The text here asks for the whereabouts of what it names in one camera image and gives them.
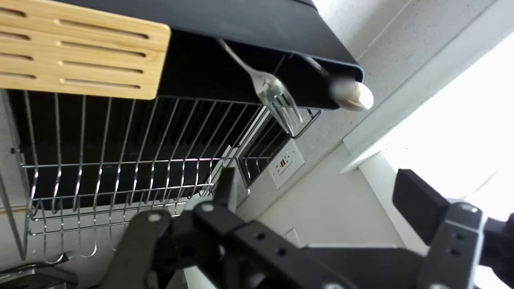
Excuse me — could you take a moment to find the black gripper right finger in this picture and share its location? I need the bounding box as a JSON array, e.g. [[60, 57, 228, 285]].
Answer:
[[390, 167, 514, 289]]

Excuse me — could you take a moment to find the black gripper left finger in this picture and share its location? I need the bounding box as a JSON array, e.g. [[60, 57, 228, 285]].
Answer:
[[95, 166, 350, 289]]

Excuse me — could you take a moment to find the silver metal spoon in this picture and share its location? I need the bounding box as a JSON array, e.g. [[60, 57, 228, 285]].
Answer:
[[304, 53, 376, 113]]

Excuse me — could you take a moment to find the silver metal fork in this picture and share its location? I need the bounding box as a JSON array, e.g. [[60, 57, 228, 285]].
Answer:
[[215, 37, 305, 138]]

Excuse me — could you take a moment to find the black dish drying rack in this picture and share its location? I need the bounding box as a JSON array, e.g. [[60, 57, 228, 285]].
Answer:
[[0, 87, 325, 289]]

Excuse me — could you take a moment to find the bamboo knife block insert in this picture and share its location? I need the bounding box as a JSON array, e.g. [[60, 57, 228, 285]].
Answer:
[[0, 0, 174, 103]]

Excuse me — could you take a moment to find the black utensil caddy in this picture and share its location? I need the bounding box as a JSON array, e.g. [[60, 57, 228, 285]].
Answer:
[[56, 0, 366, 113]]

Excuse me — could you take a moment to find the white window frame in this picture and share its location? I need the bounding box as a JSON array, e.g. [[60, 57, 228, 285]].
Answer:
[[312, 0, 514, 254]]

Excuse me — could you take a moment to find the white wall outlet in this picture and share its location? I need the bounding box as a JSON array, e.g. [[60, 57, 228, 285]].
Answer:
[[267, 138, 307, 191]]

